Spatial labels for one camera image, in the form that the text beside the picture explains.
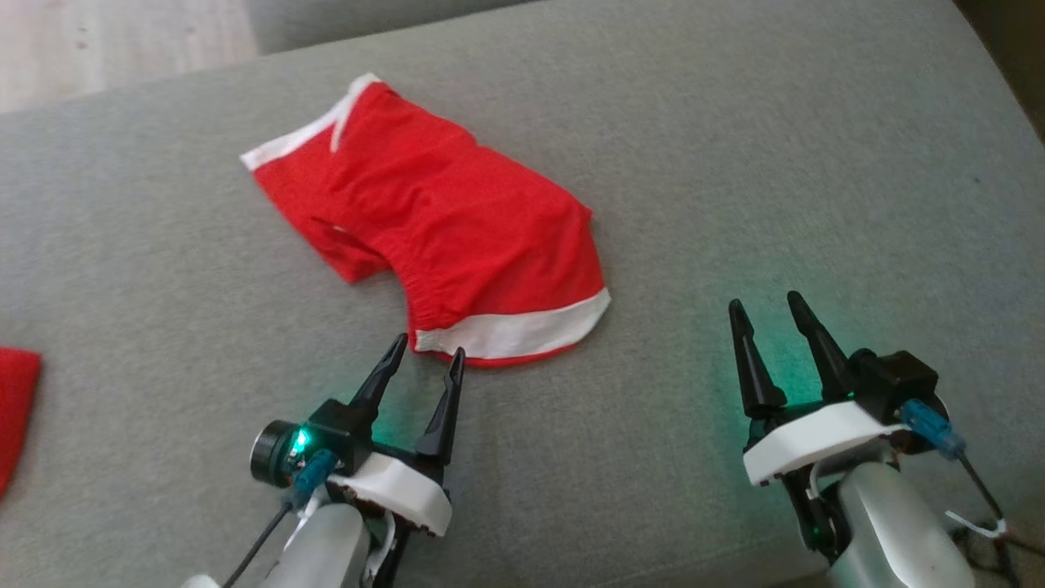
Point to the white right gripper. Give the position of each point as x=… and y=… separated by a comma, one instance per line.
x=808, y=441

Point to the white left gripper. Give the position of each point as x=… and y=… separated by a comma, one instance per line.
x=408, y=490

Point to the red and white striped shirt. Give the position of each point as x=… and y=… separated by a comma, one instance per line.
x=15, y=408

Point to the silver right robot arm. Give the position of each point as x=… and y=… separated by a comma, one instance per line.
x=890, y=531

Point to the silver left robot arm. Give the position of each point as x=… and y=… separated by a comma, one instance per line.
x=326, y=547

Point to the red shorts with white trim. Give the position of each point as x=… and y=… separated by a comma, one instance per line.
x=457, y=212

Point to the grey fabric sofa seat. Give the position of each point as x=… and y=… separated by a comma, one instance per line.
x=735, y=163

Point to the grey sofa cushion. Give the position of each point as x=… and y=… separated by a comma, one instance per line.
x=343, y=20

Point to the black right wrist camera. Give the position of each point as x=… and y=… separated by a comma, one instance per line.
x=894, y=380

